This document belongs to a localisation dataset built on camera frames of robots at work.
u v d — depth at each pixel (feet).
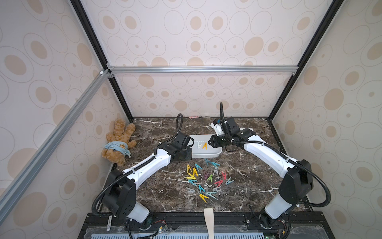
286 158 1.55
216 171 2.95
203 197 2.66
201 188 2.74
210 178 2.87
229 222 2.49
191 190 2.73
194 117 3.96
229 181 2.85
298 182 1.46
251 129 3.78
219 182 2.81
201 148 3.35
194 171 2.95
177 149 2.09
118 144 3.02
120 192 1.38
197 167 3.02
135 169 1.51
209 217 2.49
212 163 3.10
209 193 2.68
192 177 2.87
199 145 3.36
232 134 2.08
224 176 2.89
